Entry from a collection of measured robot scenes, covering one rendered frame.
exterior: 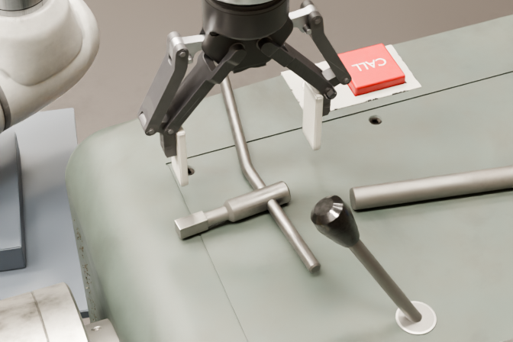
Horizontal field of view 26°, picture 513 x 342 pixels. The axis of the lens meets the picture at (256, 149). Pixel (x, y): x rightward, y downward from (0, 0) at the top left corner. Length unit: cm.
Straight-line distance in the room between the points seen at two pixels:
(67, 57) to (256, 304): 76
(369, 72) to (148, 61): 201
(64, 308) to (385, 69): 43
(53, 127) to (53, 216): 20
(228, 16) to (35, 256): 88
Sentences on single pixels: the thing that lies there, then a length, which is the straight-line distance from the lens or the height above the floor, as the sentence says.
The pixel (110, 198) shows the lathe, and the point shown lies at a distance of 111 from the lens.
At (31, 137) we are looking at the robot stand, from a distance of 191.
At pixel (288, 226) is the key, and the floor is 127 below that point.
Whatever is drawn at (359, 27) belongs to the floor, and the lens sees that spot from 329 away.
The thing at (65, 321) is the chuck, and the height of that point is 123.
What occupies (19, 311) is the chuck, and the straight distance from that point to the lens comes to 107.
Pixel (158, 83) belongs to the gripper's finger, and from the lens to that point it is 98.
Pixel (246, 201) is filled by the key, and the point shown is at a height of 128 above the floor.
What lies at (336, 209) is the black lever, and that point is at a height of 140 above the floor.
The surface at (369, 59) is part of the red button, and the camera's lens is 123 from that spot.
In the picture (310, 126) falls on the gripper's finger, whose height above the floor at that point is 131.
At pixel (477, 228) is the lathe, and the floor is 126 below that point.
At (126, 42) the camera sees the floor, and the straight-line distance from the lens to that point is 325.
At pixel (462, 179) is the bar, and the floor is 128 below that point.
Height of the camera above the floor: 206
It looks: 45 degrees down
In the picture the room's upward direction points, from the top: straight up
